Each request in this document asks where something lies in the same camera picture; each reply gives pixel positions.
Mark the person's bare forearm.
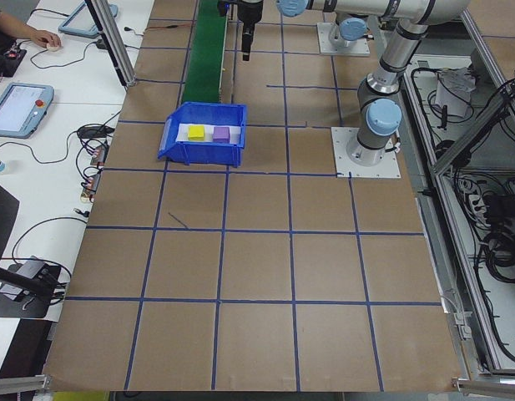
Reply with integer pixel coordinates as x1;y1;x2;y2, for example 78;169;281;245
0;10;40;42

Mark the person's bare hand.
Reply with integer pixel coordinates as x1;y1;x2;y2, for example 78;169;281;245
31;31;63;48

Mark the green conveyor belt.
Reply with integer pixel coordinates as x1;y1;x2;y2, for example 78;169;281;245
180;0;234;104

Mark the white foam liner sheet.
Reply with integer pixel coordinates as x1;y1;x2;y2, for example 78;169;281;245
175;122;243;146

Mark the blue plastic storage bin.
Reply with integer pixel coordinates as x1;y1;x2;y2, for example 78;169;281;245
156;101;249;169

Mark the light blue teach pendant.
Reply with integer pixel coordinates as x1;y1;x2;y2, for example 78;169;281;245
58;0;120;39
0;82;56;140

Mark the power strip with plugs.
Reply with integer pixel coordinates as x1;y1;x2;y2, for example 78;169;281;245
80;144;110;205

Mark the white paper bag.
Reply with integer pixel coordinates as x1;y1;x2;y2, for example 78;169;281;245
432;66;477;119

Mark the black box with red button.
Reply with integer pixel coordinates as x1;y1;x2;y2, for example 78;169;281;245
0;46;28;79

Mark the black flat monitor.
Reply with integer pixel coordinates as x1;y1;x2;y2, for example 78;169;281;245
0;177;21;268

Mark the grey box device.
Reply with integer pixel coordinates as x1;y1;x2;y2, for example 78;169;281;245
0;257;46;302

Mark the black boom bar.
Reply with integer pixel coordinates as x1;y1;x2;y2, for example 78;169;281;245
0;263;58;300

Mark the aluminium profile bar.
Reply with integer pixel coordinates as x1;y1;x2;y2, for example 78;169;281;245
0;373;53;396
451;375;515;398

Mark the white square base plate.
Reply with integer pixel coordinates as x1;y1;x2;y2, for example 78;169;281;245
331;126;402;180
316;22;371;56

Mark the black plug with cable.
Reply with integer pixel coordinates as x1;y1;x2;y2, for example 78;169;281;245
124;25;144;48

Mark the aluminium profile post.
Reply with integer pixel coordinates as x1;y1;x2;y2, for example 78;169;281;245
83;0;138;88

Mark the black mouse cable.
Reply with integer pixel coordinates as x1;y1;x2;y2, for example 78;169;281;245
30;40;100;70

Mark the black pendant cable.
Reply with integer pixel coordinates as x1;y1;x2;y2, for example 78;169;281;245
0;129;81;165

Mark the V-shaped metal bar frame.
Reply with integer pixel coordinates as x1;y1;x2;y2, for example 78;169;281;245
396;8;515;377

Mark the looped black cable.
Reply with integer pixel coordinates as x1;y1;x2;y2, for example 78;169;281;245
10;216;89;268

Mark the coiled black cable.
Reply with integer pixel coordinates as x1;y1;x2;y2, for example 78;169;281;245
473;229;515;286

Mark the black stand base plate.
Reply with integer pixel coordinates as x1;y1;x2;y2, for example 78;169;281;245
0;261;63;321

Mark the grey metal bracket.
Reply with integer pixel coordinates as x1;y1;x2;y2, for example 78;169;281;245
447;311;474;342

